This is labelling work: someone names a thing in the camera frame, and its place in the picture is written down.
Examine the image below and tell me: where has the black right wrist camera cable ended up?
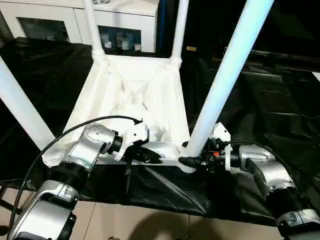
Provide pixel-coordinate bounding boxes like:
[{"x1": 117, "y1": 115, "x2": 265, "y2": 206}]
[{"x1": 219, "y1": 139, "x2": 305, "y2": 198}]

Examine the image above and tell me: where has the white plastic table leg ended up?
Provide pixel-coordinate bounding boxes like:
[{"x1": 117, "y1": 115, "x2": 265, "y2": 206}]
[
  {"x1": 181, "y1": 0, "x2": 276, "y2": 161},
  {"x1": 170, "y1": 0, "x2": 190, "y2": 66},
  {"x1": 0, "y1": 55, "x2": 56, "y2": 151},
  {"x1": 83, "y1": 0, "x2": 107, "y2": 63}
]

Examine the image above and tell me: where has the blue vertical panel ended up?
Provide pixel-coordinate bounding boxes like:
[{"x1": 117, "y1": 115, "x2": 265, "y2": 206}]
[{"x1": 156, "y1": 0, "x2": 168, "y2": 53}]

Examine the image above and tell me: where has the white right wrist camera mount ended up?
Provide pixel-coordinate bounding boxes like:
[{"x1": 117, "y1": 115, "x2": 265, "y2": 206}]
[{"x1": 208, "y1": 122, "x2": 233, "y2": 172}]

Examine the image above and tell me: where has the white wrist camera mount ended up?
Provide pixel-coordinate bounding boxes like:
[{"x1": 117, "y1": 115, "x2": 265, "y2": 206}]
[
  {"x1": 115, "y1": 122, "x2": 150, "y2": 161},
  {"x1": 208, "y1": 122, "x2": 233, "y2": 172}
]

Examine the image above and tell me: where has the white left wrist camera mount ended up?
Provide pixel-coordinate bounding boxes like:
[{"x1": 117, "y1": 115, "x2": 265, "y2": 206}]
[{"x1": 115, "y1": 122, "x2": 150, "y2": 161}]

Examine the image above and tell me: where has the black metal rail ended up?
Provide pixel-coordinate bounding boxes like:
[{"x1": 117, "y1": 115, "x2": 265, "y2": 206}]
[{"x1": 224, "y1": 48, "x2": 320, "y2": 66}]

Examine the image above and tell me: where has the black folding chair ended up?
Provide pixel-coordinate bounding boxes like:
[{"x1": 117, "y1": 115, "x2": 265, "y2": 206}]
[{"x1": 0, "y1": 183, "x2": 23, "y2": 218}]

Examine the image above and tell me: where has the black left wrist camera cable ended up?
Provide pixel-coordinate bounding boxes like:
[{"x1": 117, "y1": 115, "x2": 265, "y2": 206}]
[{"x1": 7, "y1": 116, "x2": 143, "y2": 236}]

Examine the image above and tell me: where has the black work mat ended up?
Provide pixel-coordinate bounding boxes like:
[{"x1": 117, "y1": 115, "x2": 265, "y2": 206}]
[{"x1": 0, "y1": 37, "x2": 320, "y2": 227}]

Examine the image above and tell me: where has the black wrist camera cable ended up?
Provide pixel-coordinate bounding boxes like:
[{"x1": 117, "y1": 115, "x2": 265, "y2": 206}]
[
  {"x1": 7, "y1": 116, "x2": 143, "y2": 236},
  {"x1": 219, "y1": 139, "x2": 305, "y2": 198}
]

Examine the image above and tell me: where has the white glass-door cabinet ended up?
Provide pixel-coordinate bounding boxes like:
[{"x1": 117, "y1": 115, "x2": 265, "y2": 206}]
[{"x1": 0, "y1": 0, "x2": 160, "y2": 53}]

